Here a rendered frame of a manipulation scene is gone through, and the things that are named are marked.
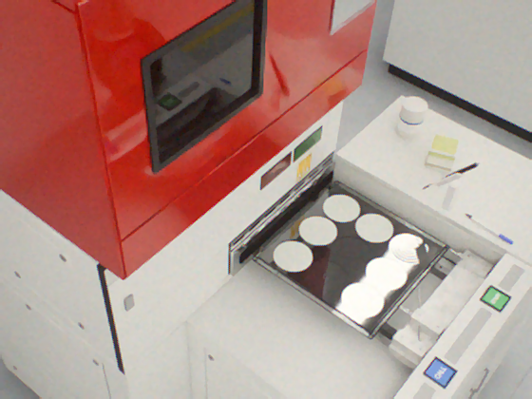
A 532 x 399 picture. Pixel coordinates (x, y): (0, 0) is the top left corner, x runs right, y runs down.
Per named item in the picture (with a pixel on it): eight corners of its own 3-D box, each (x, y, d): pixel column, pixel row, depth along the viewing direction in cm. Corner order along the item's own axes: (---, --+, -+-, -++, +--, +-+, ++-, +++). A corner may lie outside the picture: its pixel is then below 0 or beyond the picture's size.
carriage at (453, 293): (387, 352, 173) (389, 346, 170) (461, 262, 192) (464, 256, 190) (415, 371, 170) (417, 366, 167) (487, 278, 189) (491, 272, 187)
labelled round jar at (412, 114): (391, 130, 208) (397, 104, 201) (404, 118, 212) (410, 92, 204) (412, 142, 205) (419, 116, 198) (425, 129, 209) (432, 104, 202)
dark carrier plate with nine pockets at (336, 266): (257, 257, 184) (258, 256, 183) (335, 185, 202) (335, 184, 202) (369, 332, 171) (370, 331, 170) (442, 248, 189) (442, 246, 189)
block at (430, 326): (408, 322, 175) (410, 315, 173) (415, 313, 177) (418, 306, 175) (437, 341, 172) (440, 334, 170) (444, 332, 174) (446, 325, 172)
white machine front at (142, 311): (118, 370, 169) (96, 265, 139) (322, 184, 213) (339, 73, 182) (127, 377, 168) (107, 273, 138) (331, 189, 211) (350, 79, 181)
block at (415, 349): (390, 344, 171) (392, 337, 169) (398, 334, 173) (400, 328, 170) (419, 363, 168) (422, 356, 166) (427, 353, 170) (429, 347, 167)
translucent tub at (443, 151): (423, 167, 199) (428, 149, 193) (428, 150, 203) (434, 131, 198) (450, 174, 197) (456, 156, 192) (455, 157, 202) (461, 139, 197)
